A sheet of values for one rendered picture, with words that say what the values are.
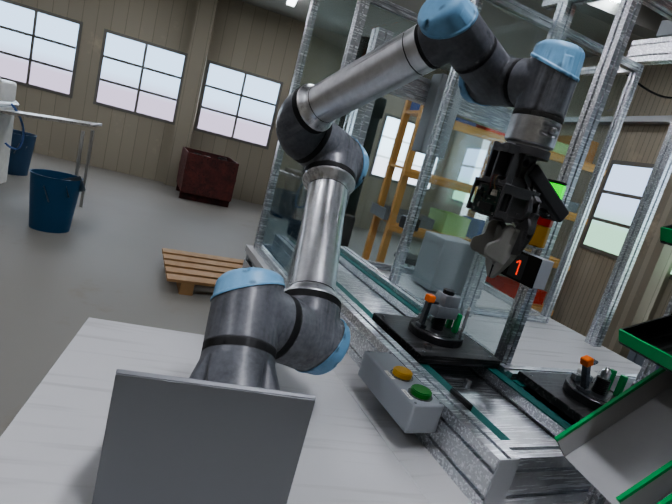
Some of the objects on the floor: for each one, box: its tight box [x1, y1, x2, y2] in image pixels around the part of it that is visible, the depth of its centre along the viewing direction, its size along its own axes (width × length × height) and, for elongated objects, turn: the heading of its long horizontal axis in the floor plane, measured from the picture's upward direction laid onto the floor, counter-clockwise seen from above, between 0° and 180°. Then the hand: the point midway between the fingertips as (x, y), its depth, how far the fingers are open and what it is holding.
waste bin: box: [8, 129, 37, 176], centre depth 620 cm, size 49×47×58 cm
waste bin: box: [29, 169, 86, 233], centre depth 438 cm, size 48×43×54 cm
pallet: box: [162, 248, 244, 296], centre depth 426 cm, size 128×88×12 cm
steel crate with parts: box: [176, 146, 239, 207], centre depth 807 cm, size 98×114×76 cm
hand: (496, 270), depth 79 cm, fingers closed
